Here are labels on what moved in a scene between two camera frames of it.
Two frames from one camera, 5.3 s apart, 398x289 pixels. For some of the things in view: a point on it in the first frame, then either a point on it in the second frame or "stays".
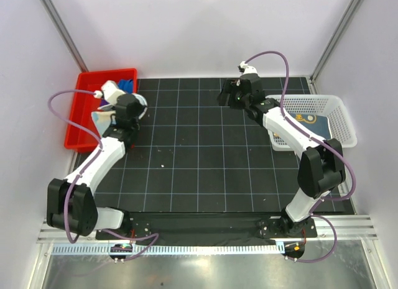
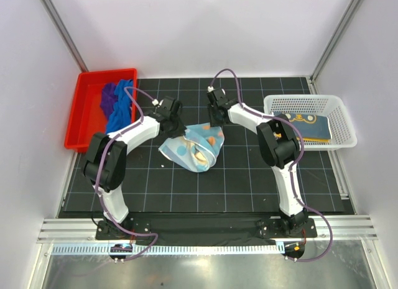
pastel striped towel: [102, 121] → [198, 150]
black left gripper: [140, 107] → [179, 132]
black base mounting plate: [210, 227] stays
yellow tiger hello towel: [316, 123] stays
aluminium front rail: [344, 227] stays
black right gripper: [228, 87] → [214, 122]
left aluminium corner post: [61, 29] stays
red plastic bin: [84, 104] stays
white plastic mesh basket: [341, 123] stays
